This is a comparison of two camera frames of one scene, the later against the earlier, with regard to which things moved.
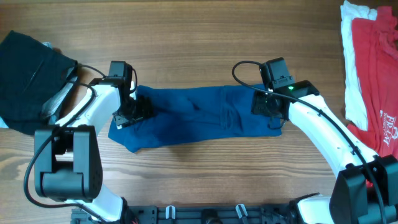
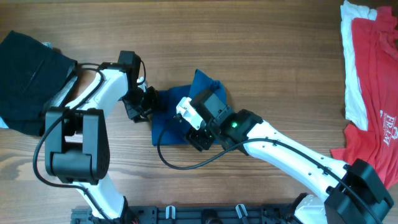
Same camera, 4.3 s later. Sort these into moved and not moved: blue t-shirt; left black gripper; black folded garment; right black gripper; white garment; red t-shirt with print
Moved: right black gripper; blue t-shirt; left black gripper
Not moved: white garment; black folded garment; red t-shirt with print
